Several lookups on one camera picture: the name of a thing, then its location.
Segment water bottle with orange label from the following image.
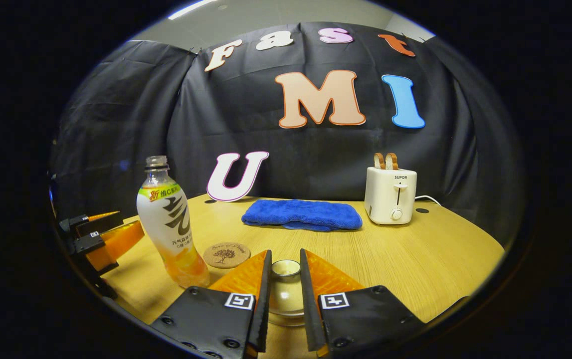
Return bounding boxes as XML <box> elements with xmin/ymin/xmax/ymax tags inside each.
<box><xmin>136</xmin><ymin>156</ymin><xmax>210</xmax><ymax>289</ymax></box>

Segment black backdrop cloth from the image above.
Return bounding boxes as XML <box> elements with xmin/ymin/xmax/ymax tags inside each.
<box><xmin>51</xmin><ymin>22</ymin><xmax>526</xmax><ymax>247</ymax></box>

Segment white saucer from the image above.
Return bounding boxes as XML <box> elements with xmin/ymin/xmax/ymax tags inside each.
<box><xmin>269</xmin><ymin>317</ymin><xmax>307</xmax><ymax>328</ymax></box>

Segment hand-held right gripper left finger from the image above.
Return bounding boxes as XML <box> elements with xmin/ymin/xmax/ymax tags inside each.
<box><xmin>150</xmin><ymin>249</ymin><xmax>272</xmax><ymax>359</ymax></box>

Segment blue folded towel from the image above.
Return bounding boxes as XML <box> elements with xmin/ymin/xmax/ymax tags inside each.
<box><xmin>241</xmin><ymin>199</ymin><xmax>363</xmax><ymax>232</ymax></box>

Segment cream toaster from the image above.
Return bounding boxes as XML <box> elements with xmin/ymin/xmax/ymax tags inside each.
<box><xmin>364</xmin><ymin>167</ymin><xmax>417</xmax><ymax>226</ymax></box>

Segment cream teacup lid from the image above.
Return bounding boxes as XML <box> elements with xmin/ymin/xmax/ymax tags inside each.
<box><xmin>269</xmin><ymin>259</ymin><xmax>307</xmax><ymax>314</ymax></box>

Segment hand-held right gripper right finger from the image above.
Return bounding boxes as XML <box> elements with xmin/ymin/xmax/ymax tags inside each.
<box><xmin>300</xmin><ymin>248</ymin><xmax>426</xmax><ymax>359</ymax></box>

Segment round cork coaster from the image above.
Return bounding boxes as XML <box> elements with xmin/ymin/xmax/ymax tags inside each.
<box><xmin>203</xmin><ymin>242</ymin><xmax>251</xmax><ymax>269</ymax></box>

